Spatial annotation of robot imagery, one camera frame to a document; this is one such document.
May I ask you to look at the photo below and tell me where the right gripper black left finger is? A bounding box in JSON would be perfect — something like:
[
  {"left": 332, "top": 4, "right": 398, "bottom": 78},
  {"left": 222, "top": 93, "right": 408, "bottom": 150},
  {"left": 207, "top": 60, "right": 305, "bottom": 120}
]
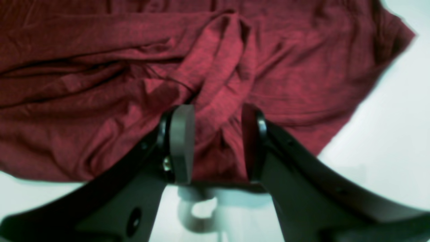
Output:
[{"left": 1, "top": 105, "right": 195, "bottom": 242}]

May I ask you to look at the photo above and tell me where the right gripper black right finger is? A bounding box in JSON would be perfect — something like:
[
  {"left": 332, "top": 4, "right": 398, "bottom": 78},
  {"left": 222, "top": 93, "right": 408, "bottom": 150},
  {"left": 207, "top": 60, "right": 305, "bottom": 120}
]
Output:
[{"left": 242, "top": 104, "right": 430, "bottom": 242}]

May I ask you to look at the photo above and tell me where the dark red long-sleeve shirt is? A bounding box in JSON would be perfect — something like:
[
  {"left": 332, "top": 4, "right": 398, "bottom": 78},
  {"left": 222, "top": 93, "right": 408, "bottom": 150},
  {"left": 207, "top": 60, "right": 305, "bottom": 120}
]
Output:
[{"left": 0, "top": 0, "right": 415, "bottom": 182}]

